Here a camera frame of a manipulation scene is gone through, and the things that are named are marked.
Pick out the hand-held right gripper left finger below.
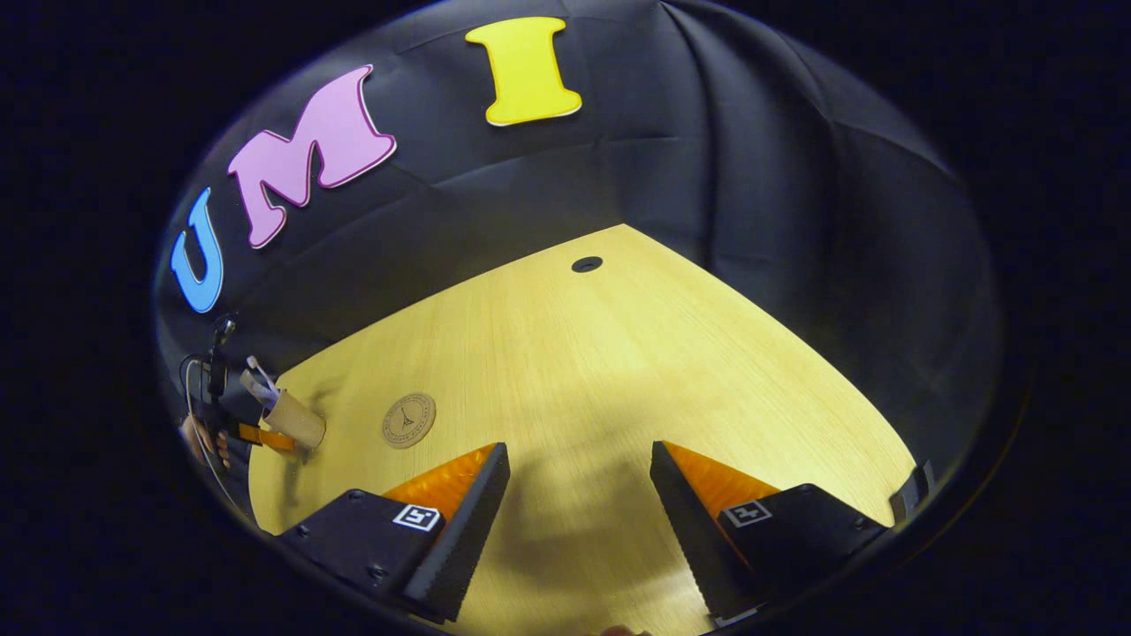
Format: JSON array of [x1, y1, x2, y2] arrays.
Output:
[[276, 442, 512, 624]]

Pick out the light wooden desktop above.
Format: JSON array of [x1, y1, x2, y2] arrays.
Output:
[[247, 223, 918, 636]]

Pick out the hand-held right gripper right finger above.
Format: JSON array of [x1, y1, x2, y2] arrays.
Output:
[[649, 440, 889, 619]]

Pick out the thin grey cable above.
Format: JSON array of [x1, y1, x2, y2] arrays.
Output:
[[182, 353, 232, 504]]

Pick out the black table edge strap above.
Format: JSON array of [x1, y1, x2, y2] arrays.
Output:
[[891, 461, 936, 524]]

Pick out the black backdrop cloth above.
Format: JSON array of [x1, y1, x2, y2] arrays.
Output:
[[152, 0, 1004, 496]]

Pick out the beige cup with wooden handle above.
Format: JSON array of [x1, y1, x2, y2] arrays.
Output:
[[263, 389, 327, 450]]

